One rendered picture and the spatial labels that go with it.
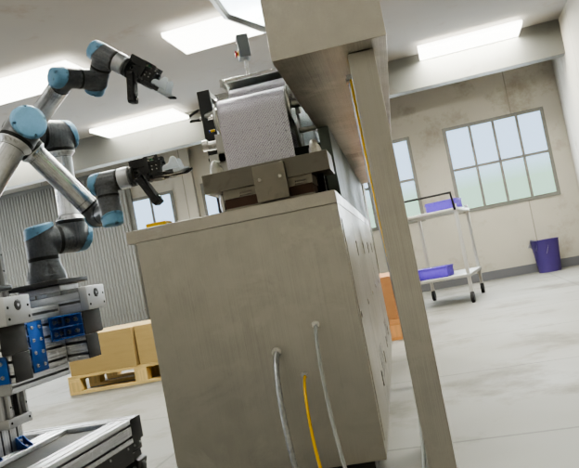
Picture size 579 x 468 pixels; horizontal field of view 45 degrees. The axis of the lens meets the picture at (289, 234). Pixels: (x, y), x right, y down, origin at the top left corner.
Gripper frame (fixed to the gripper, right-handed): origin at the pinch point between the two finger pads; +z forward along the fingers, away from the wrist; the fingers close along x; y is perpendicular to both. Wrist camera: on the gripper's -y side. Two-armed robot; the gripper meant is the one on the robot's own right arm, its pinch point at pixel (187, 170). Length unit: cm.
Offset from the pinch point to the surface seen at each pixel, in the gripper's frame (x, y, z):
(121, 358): 308, -87, -169
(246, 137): -0.2, 6.6, 22.2
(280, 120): -0.2, 9.9, 34.9
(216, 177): -19.9, -7.5, 14.3
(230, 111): -0.2, 16.5, 18.6
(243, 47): 58, 56, 18
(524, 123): 750, 90, 265
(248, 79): 31, 35, 22
